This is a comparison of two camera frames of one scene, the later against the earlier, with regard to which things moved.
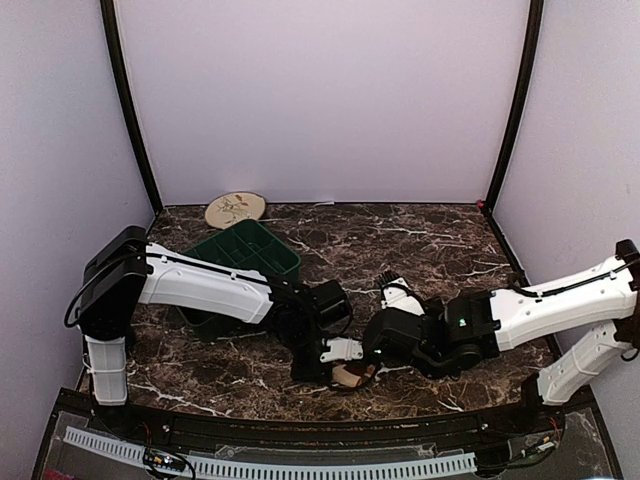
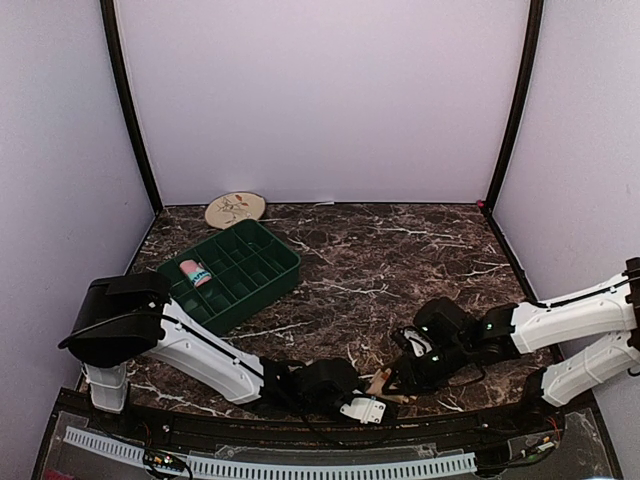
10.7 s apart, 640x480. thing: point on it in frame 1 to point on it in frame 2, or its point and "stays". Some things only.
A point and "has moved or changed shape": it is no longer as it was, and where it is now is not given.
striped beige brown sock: (348, 378) has moved or changed shape
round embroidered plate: (229, 209) stays
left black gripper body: (302, 340) to (312, 410)
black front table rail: (495, 429) stays
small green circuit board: (163, 459) stays
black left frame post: (125, 98) stays
